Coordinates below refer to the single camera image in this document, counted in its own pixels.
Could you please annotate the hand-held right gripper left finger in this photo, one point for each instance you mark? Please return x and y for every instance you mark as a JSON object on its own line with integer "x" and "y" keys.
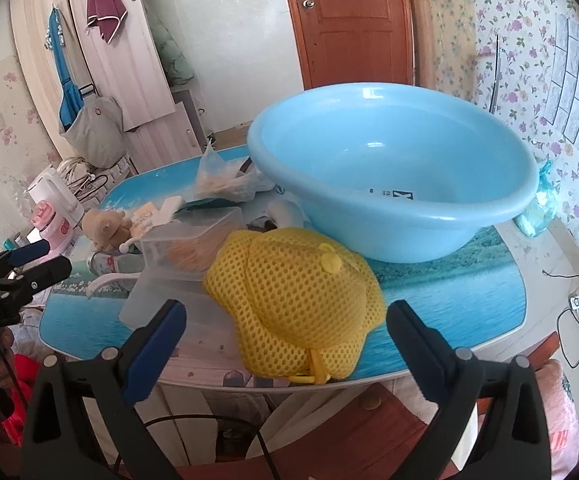
{"x": 154, "y": 355}

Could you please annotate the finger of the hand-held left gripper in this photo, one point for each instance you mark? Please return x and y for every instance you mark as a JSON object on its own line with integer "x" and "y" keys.
{"x": 46, "y": 272}
{"x": 26, "y": 253}

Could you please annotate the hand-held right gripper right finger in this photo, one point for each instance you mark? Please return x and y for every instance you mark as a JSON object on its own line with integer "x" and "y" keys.
{"x": 419, "y": 355}

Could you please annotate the white plastic hook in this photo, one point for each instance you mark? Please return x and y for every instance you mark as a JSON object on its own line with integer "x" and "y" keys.
{"x": 106, "y": 280}

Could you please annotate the silver spray can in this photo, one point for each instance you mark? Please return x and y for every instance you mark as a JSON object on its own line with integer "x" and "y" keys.
{"x": 117, "y": 262}

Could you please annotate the brown teddy toy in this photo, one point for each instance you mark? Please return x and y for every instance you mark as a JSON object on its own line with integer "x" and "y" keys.
{"x": 106, "y": 227}

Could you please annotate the cream printed packet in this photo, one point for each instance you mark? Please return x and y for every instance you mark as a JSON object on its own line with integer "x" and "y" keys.
{"x": 145, "y": 219}

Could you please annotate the clear plastic container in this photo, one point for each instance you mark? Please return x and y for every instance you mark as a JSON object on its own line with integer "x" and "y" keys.
{"x": 189, "y": 240}

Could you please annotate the yellow mesh plush hat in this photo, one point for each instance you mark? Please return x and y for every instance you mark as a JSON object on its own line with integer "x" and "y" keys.
{"x": 289, "y": 300}

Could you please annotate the dark green packet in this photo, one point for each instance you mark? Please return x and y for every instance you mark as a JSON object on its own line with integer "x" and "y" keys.
{"x": 209, "y": 204}

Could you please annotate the clear bag of tan sticks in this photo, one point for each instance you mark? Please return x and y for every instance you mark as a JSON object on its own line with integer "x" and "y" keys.
{"x": 214, "y": 175}

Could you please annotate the light blue plastic basin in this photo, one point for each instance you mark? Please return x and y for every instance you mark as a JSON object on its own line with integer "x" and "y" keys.
{"x": 394, "y": 160}

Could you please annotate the clear bag with brown band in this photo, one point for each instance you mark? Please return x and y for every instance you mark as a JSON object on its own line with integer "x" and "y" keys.
{"x": 257, "y": 180}

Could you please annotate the pink cup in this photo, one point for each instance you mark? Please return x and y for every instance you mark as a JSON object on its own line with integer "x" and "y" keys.
{"x": 54, "y": 225}

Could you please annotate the red cloth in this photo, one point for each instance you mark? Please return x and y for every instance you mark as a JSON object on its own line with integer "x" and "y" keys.
{"x": 26, "y": 370}

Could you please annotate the grey cloth bag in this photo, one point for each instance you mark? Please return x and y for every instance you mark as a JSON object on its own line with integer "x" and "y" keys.
{"x": 94, "y": 135}

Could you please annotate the pink blanket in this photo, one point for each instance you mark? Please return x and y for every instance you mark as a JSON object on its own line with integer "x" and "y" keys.
{"x": 562, "y": 420}

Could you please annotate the white plug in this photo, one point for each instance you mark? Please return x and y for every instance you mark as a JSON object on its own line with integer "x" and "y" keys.
{"x": 576, "y": 303}

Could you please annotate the blue apron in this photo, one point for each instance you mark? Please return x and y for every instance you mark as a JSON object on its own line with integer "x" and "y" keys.
{"x": 64, "y": 75}

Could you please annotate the light blue plastic bag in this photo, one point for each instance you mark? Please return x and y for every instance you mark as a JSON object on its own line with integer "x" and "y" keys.
{"x": 539, "y": 205}

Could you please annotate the light wooden wardrobe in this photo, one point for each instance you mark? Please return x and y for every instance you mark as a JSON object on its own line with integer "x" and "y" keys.
{"x": 119, "y": 70}

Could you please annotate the green quilt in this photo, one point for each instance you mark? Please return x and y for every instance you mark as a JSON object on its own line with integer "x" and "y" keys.
{"x": 172, "y": 55}

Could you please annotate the maroon towel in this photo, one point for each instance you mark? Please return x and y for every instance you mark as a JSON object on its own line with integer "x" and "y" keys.
{"x": 104, "y": 0}

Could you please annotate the metal rod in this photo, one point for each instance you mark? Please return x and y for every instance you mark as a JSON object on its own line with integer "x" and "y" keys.
{"x": 496, "y": 75}

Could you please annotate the brown wooden door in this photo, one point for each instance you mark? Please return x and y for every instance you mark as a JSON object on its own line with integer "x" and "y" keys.
{"x": 354, "y": 25}

